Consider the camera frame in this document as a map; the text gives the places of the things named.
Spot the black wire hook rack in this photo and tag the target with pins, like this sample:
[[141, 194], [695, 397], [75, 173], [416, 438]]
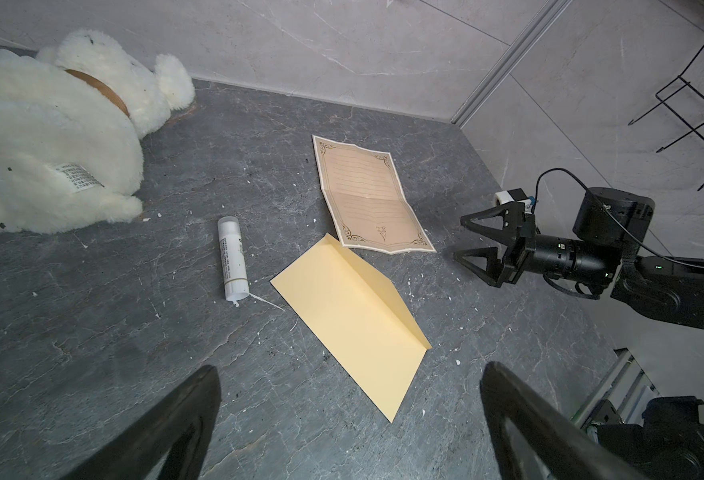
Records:
[[679, 95]]

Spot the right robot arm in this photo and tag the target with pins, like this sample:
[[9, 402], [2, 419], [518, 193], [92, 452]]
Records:
[[662, 437]]

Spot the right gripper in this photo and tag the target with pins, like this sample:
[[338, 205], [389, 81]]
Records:
[[571, 266]]

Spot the white glue stick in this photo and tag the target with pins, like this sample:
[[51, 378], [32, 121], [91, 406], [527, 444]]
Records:
[[236, 285]]

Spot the white teddy bear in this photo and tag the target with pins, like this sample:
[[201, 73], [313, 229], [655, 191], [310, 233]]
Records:
[[72, 119]]

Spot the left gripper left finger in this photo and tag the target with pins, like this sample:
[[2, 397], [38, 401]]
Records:
[[175, 433]]

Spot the yellow envelope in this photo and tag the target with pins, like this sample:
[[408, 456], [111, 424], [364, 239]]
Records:
[[360, 318]]

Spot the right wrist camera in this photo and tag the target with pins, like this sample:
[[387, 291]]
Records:
[[515, 195]]

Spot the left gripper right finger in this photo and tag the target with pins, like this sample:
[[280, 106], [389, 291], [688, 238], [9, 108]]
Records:
[[564, 449]]

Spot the beige letter paper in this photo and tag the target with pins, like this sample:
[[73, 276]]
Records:
[[366, 199]]

